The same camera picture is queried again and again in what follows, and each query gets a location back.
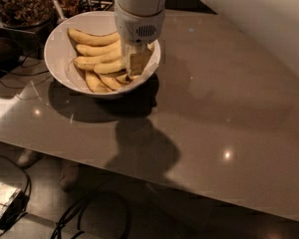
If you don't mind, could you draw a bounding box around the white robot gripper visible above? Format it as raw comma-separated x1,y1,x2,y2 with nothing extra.
115,0,164,77

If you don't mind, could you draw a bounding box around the yellow banana bunch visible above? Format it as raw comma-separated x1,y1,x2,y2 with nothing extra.
67,28,154,93

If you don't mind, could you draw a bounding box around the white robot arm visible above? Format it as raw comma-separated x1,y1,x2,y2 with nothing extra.
115,0,299,77

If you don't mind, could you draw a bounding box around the white ceramic bowl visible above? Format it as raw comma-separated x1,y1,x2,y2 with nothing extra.
44,11,160,100

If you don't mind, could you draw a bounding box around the glass jar of nuts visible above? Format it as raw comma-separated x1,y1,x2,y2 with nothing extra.
0,0,52,29

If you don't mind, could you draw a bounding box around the dark round object left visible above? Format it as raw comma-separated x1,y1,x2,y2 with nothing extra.
0,37,23,78

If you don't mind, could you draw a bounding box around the right beige slipper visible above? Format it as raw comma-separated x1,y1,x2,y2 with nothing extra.
60,160,79,192

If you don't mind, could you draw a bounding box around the beige slipper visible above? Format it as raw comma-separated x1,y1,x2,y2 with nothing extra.
17,149,43,168
60,160,79,192

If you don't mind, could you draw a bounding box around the left beige slipper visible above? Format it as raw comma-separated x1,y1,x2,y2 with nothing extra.
17,149,43,168

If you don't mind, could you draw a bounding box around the silver power box on floor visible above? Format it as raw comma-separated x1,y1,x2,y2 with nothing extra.
0,181,22,230

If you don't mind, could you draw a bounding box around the white spoon handle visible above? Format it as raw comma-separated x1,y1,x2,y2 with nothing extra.
51,0,67,24

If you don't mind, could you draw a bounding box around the black cable on table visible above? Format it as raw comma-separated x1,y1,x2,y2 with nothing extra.
0,47,51,88

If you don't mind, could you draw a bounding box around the black floor cable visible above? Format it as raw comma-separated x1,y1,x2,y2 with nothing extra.
50,182,134,239

